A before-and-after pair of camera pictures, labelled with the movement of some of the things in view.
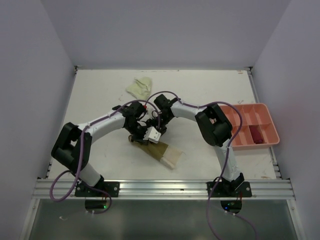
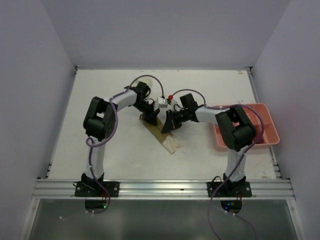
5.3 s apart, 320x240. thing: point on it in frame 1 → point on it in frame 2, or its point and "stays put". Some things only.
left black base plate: x=112 y=187 stays put
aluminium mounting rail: x=261 y=189 stays put
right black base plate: x=244 y=190 stays put
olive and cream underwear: x=167 y=155 → x=169 y=141
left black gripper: x=140 y=139 → x=151 y=117
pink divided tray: x=257 y=129 stays put
